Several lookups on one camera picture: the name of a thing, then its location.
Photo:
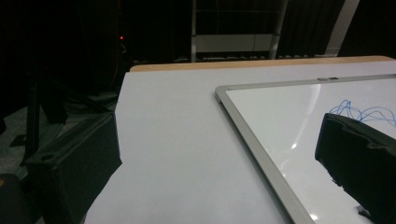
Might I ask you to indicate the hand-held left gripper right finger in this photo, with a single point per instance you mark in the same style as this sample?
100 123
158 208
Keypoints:
361 161

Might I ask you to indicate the dark curtain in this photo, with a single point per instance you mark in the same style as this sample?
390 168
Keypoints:
306 28

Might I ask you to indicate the white table cover sheet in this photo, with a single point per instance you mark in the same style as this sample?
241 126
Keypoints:
171 140

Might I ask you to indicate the silver framed whiteboard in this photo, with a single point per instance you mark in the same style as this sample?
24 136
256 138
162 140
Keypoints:
280 124

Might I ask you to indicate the grey metal stand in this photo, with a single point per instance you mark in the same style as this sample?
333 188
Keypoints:
233 43

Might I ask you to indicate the grey metal post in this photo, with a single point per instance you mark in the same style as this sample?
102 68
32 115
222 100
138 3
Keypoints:
341 28

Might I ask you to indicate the wooden table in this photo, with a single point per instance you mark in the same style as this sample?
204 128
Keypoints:
218 64

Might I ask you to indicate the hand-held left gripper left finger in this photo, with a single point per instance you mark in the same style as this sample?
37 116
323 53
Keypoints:
74 174

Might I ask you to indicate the black tripod stand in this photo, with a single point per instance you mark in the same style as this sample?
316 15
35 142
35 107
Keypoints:
32 124

